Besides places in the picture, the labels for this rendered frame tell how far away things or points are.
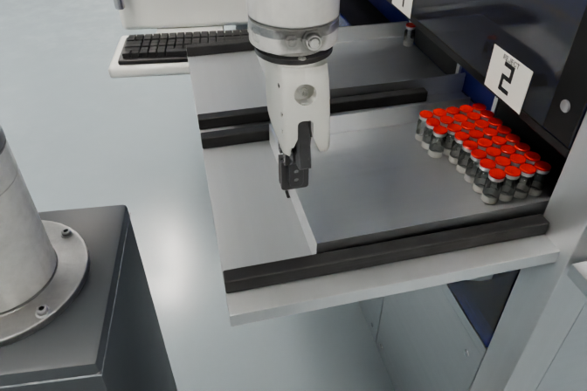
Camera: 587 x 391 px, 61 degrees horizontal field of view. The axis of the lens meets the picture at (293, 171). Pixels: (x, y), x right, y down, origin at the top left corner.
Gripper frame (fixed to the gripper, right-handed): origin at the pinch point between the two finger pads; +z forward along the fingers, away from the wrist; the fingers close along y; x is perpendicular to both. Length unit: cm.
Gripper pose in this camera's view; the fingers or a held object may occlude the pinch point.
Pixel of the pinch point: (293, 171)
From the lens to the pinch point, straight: 57.0
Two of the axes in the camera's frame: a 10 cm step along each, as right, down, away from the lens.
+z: 0.0, 7.9, 6.1
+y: -2.3, -6.0, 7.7
